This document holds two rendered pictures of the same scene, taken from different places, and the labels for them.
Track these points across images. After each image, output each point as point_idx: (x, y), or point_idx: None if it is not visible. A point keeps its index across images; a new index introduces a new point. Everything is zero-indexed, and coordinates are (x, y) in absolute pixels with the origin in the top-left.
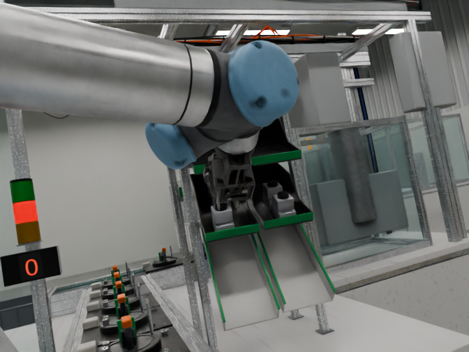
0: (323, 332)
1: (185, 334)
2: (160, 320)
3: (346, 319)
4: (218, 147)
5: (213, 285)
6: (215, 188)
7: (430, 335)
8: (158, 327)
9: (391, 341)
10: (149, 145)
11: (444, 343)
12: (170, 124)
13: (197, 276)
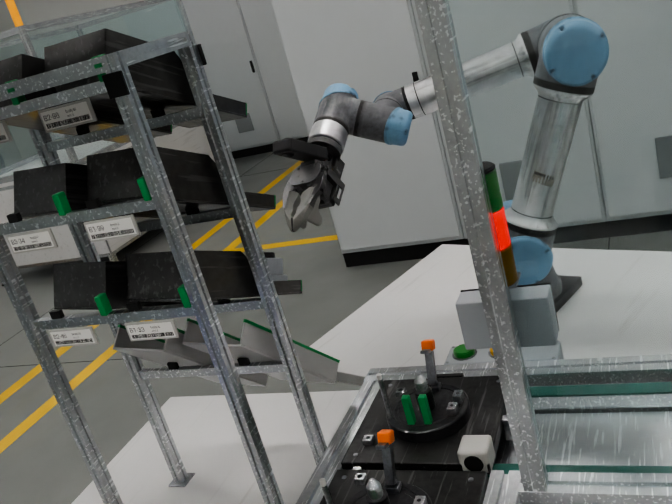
0: (188, 475)
1: (345, 442)
2: (338, 496)
3: (135, 489)
4: (343, 149)
5: (303, 360)
6: (342, 187)
7: (170, 417)
8: (359, 470)
9: (194, 426)
10: (409, 127)
11: (186, 404)
12: (426, 114)
13: (297, 371)
